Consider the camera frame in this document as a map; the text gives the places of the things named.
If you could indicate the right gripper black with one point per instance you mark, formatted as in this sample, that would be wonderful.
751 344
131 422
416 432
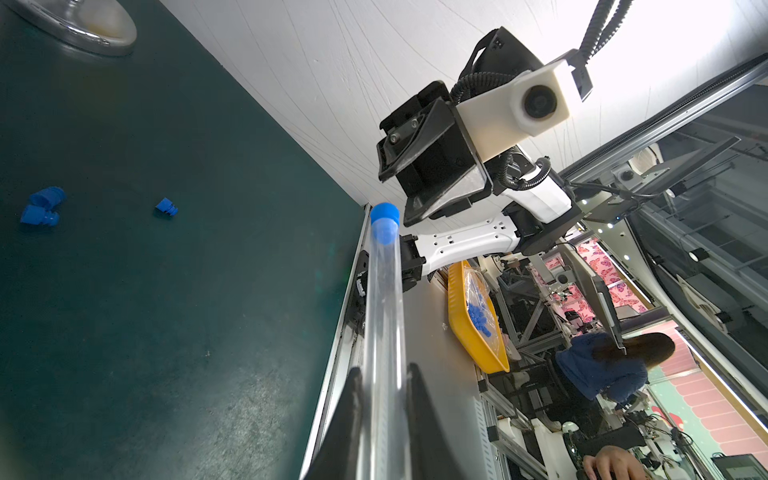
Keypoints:
428 150

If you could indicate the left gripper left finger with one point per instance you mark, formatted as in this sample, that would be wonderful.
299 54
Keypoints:
337 458

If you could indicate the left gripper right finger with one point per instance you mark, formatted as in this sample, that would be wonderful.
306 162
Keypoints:
430 453

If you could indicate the blue stopper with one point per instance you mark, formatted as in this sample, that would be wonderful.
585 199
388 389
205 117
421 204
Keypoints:
167 207
385 223
39 216
48 198

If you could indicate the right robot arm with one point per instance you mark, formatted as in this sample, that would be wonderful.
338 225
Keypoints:
530 206

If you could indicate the yellow tray with stoppers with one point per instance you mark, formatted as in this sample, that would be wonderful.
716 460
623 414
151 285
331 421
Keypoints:
473 319

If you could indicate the person in blue shirt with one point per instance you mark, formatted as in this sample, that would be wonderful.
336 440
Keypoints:
594 365

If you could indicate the green table mat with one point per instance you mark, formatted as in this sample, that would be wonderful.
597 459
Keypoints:
135 345

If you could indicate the chrome cup holder stand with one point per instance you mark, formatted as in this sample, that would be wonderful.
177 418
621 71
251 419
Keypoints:
97 26

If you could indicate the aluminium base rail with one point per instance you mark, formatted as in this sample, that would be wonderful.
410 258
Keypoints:
342 357

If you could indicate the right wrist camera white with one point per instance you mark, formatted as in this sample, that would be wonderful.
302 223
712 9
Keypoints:
529 105

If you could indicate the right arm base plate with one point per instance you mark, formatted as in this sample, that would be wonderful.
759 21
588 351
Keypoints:
356 305

